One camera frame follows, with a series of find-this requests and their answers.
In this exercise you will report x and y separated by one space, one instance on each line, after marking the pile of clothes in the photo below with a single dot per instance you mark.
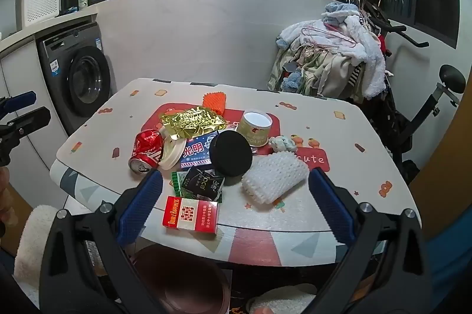
332 52

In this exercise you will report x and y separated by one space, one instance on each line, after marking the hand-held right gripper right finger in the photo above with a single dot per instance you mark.
332 205

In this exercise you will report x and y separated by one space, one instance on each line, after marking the black snack packet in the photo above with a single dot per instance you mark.
202 185

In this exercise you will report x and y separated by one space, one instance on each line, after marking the orange wooden panel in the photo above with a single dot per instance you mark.
453 159

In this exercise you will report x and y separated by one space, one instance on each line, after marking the white foam net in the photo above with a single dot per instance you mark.
273 177

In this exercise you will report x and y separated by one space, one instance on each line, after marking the black round lid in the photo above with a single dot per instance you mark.
230 153

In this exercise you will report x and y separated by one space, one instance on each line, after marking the red soda can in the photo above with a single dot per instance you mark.
145 148

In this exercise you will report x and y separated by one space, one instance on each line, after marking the brown trash bin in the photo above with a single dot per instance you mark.
177 284

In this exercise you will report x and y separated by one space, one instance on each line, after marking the small yellow-green box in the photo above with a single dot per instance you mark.
252 133

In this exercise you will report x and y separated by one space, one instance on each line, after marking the gold foil bag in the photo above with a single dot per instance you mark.
191 122

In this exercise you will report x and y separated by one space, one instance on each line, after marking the green packet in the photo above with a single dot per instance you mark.
179 181

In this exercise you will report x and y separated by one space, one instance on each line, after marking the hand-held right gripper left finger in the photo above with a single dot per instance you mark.
142 205

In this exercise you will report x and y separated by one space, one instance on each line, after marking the blue rag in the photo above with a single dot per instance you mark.
70 9

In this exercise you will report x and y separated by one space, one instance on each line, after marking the person's left hand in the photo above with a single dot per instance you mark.
6 199

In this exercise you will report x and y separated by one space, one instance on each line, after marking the person's left forearm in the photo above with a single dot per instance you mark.
33 247

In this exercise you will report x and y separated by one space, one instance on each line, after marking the grey washing machine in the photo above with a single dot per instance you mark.
55 52

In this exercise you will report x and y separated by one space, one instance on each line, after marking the white fleece garment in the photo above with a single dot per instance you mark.
284 299

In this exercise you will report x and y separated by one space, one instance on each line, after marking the tissue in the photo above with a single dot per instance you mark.
282 143

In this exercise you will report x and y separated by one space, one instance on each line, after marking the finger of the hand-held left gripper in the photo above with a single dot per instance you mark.
22 100
33 120

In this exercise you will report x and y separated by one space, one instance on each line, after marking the blue milk carton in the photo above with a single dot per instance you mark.
195 152

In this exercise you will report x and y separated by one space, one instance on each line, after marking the red cigarette box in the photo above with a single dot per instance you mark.
190 216

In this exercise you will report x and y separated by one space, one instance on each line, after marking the printed cream table mat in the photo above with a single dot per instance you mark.
368 166

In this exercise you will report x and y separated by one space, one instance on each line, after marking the orange foam net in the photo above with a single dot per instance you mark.
214 102

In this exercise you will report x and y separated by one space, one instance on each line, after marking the geometric patterned table cover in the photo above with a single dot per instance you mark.
258 247

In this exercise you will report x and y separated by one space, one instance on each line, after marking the white cabinet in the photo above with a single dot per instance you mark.
22 78

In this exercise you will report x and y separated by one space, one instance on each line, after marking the white plastic lid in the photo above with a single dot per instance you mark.
171 152

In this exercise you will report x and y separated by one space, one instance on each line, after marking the black exercise bike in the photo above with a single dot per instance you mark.
448 76

